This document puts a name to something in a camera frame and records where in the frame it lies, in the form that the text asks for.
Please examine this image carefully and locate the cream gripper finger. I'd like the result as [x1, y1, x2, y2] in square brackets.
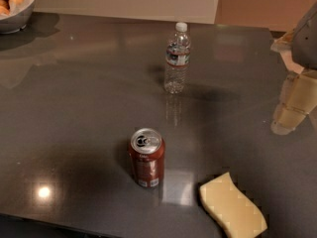
[270, 69, 317, 135]
[270, 30, 304, 74]

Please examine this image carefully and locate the red coke can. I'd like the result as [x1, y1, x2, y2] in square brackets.
[128, 128, 165, 188]

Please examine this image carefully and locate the clear plastic water bottle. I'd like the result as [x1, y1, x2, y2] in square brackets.
[164, 22, 191, 94]

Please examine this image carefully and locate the yellow sponge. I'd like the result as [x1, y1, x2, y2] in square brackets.
[199, 173, 267, 238]

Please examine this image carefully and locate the silver metal bowl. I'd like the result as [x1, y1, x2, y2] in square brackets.
[0, 0, 36, 34]

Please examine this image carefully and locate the white napkin in bowl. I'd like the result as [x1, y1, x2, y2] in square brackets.
[0, 0, 35, 18]

